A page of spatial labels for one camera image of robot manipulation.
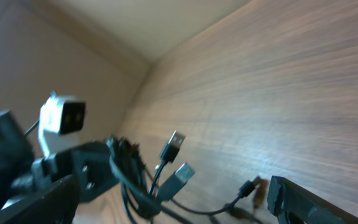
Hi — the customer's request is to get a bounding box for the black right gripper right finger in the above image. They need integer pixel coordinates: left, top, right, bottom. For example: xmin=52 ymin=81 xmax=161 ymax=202
xmin=267 ymin=176 xmax=358 ymax=224

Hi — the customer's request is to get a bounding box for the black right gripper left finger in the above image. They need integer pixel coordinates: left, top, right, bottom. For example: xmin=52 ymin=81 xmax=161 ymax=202
xmin=0 ymin=175 xmax=80 ymax=224

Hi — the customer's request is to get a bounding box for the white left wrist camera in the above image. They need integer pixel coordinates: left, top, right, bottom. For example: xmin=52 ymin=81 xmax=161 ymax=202
xmin=38 ymin=91 xmax=86 ymax=157

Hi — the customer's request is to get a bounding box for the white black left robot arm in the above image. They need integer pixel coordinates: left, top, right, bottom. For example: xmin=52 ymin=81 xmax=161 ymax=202
xmin=0 ymin=111 xmax=118 ymax=223

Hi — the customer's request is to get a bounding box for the black left camera cable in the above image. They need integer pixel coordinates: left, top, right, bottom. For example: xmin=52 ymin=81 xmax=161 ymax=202
xmin=23 ymin=118 xmax=40 ymax=138

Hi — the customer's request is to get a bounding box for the black usb cable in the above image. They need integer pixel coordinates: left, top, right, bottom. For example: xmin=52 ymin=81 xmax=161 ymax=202
xmin=147 ymin=161 xmax=196 ymax=224

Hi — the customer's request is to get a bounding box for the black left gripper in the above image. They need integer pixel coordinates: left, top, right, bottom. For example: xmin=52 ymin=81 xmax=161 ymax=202
xmin=31 ymin=141 xmax=118 ymax=202

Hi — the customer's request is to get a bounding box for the thin black cable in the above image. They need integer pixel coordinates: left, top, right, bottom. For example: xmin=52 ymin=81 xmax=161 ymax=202
xmin=106 ymin=130 xmax=262 ymax=224

